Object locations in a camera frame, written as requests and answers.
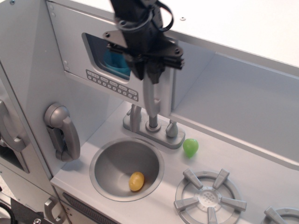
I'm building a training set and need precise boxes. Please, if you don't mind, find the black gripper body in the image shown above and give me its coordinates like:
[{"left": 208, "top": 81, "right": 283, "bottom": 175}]
[{"left": 103, "top": 18, "right": 184, "bottom": 70}]

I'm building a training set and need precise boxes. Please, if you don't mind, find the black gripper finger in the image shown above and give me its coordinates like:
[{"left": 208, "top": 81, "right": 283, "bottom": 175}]
[
  {"left": 123, "top": 53, "right": 145, "bottom": 80},
  {"left": 147, "top": 60, "right": 165, "bottom": 84}
]

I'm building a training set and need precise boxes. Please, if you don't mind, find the grey microwave door handle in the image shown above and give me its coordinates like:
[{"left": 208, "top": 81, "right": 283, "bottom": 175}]
[{"left": 143, "top": 74, "right": 160, "bottom": 118}]

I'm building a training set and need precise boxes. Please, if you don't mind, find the white toy microwave door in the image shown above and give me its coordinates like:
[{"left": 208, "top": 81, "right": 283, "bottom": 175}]
[{"left": 46, "top": 1, "right": 178, "bottom": 117}]

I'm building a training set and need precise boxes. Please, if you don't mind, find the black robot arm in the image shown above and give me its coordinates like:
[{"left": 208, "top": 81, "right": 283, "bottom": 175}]
[{"left": 103, "top": 0, "right": 184, "bottom": 84}]

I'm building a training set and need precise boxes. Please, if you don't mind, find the blue plastic bowl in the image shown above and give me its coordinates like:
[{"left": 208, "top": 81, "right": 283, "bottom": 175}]
[{"left": 104, "top": 50, "right": 131, "bottom": 76}]

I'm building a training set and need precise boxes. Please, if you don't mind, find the grey toy faucet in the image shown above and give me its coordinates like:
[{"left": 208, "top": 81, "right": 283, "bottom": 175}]
[{"left": 123, "top": 105, "right": 185, "bottom": 149}]

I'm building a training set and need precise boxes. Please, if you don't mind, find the green plastic pear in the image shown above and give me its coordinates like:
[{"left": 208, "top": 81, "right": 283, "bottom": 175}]
[{"left": 183, "top": 139, "right": 199, "bottom": 158}]

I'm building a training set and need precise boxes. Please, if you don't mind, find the white toy kitchen cabinet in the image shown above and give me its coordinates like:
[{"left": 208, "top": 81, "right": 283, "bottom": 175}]
[{"left": 0, "top": 0, "right": 299, "bottom": 224}]

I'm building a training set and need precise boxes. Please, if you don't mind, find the grey toy telephone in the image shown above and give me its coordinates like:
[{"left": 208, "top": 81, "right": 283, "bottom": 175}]
[{"left": 44, "top": 103, "right": 80, "bottom": 162}]

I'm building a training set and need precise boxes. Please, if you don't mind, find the round metal sink bowl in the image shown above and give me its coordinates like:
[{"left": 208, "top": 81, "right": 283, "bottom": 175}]
[{"left": 89, "top": 137, "right": 164, "bottom": 202}]

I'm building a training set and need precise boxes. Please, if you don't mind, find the yellow plastic lemon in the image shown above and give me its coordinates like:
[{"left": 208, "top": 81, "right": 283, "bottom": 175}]
[{"left": 128, "top": 172, "right": 145, "bottom": 191}]

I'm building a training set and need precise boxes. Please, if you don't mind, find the grey toy stove burner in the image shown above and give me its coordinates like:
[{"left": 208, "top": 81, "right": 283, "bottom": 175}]
[{"left": 174, "top": 168, "right": 247, "bottom": 224}]

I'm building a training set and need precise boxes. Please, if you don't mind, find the grey fridge door handle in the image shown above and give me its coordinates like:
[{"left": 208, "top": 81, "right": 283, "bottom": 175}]
[{"left": 0, "top": 100, "right": 26, "bottom": 152}]

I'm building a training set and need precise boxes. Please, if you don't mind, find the grey oven door handle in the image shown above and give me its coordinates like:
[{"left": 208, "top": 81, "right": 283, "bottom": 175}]
[{"left": 44, "top": 198, "right": 64, "bottom": 224}]

